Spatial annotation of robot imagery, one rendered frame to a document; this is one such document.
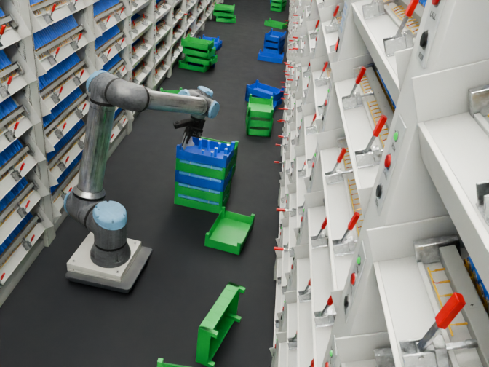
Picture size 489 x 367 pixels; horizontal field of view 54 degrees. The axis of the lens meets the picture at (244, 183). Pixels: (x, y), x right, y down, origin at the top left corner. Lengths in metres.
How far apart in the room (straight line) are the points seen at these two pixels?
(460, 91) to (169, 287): 2.03
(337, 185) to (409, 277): 0.57
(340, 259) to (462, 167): 0.51
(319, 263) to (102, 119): 1.31
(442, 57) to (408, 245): 0.23
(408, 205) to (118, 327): 1.81
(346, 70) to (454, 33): 0.74
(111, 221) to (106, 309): 0.40
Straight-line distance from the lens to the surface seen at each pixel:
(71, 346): 2.21
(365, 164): 0.84
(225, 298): 2.10
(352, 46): 1.24
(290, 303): 1.65
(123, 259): 2.38
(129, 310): 2.32
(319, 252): 1.24
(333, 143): 1.32
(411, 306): 0.57
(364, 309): 0.69
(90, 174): 2.30
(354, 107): 1.07
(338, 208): 1.06
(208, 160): 2.77
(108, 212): 2.27
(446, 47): 0.53
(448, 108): 0.55
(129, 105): 2.10
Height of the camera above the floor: 1.66
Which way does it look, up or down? 31 degrees down
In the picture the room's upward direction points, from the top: 7 degrees clockwise
